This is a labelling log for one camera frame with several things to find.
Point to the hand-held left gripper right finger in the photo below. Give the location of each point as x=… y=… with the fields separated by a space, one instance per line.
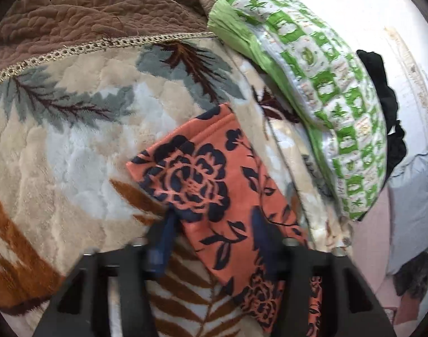
x=267 y=233

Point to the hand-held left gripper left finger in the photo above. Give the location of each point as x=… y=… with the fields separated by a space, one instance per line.
x=160 y=247

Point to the orange floral cloth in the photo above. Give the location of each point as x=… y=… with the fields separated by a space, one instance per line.
x=199 y=182

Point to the pink headboard cushion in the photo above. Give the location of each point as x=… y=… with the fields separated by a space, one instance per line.
x=375 y=245

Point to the leaf print plush blanket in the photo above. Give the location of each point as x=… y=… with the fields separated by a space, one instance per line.
x=77 y=154

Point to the grey pillow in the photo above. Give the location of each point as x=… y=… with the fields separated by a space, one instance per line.
x=413 y=210

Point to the dark fuzzy cloth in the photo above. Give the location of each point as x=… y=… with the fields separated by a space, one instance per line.
x=412 y=273

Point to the green white patterned pillow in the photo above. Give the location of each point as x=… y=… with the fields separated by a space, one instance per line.
x=305 y=77

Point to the black cloth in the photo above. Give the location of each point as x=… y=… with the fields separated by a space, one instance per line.
x=385 y=105

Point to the brown quilted blanket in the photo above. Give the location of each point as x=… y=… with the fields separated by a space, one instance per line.
x=77 y=24

